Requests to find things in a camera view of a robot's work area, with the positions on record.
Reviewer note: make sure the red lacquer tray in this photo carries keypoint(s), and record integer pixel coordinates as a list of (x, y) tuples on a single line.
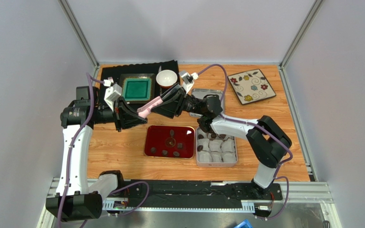
[(158, 136)]

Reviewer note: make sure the floral square plate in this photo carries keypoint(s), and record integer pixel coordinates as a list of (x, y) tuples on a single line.
[(251, 86)]

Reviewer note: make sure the black cloth placemat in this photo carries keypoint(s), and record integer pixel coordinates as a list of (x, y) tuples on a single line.
[(148, 68)]

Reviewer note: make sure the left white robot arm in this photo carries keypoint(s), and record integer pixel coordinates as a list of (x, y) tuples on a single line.
[(75, 199)]

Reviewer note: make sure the green square plate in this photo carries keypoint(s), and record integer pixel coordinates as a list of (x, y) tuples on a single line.
[(137, 88)]

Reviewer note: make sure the pink handled metal tongs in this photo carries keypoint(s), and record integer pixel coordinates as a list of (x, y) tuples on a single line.
[(145, 110)]

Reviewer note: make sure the silver tin lid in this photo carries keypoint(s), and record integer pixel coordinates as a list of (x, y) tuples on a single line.
[(201, 93)]

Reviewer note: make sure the white bowl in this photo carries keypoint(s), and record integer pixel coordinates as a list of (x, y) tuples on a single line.
[(166, 78)]

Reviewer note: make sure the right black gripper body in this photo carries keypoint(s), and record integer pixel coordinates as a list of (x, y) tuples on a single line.
[(180, 101)]

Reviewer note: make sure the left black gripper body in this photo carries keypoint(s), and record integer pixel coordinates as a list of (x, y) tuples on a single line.
[(105, 115)]

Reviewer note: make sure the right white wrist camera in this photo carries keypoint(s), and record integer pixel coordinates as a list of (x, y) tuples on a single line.
[(188, 80)]

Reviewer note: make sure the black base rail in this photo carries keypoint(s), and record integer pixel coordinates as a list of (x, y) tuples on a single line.
[(194, 196)]

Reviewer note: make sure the blue plastic bin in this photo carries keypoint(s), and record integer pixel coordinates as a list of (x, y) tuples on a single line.
[(244, 224)]

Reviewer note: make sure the silver tin with paper cups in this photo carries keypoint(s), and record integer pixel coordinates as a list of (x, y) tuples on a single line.
[(216, 152)]

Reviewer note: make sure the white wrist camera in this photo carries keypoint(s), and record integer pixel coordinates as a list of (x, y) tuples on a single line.
[(112, 93), (188, 80)]

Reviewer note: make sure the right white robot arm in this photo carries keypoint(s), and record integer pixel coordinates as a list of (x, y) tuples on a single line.
[(268, 141)]

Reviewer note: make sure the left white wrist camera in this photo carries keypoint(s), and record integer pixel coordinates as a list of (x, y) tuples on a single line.
[(112, 93)]

